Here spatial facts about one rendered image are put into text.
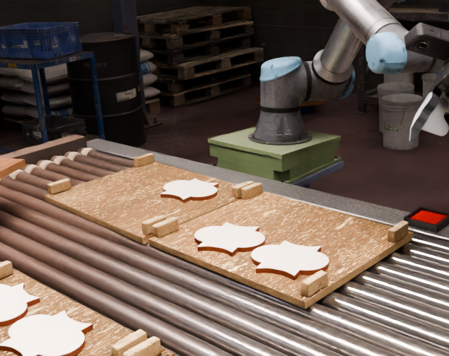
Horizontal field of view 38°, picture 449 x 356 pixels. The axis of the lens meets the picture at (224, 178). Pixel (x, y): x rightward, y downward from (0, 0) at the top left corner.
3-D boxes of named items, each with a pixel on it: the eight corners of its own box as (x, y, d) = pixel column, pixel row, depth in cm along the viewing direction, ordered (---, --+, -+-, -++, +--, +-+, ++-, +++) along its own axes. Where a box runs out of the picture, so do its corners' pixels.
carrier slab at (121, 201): (153, 165, 189) (153, 159, 188) (258, 196, 160) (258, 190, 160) (44, 200, 166) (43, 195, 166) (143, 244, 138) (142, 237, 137)
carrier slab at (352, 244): (260, 196, 160) (260, 190, 160) (413, 239, 132) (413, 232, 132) (148, 245, 137) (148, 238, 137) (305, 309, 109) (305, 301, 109)
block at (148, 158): (150, 161, 187) (149, 152, 186) (154, 162, 186) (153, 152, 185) (133, 167, 184) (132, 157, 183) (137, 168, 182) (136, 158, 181)
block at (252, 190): (257, 191, 159) (257, 181, 158) (263, 193, 158) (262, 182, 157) (240, 198, 155) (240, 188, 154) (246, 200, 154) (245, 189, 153)
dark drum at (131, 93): (118, 130, 595) (106, 30, 566) (161, 140, 556) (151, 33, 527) (62, 146, 556) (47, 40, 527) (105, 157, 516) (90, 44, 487)
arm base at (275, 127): (274, 129, 205) (275, 97, 203) (315, 136, 196) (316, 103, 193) (244, 138, 195) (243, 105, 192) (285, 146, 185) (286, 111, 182)
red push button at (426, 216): (421, 215, 145) (421, 209, 144) (447, 221, 141) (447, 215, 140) (408, 224, 141) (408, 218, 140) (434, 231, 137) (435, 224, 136)
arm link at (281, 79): (254, 102, 197) (254, 56, 193) (297, 99, 200) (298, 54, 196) (266, 109, 185) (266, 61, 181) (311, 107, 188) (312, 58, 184)
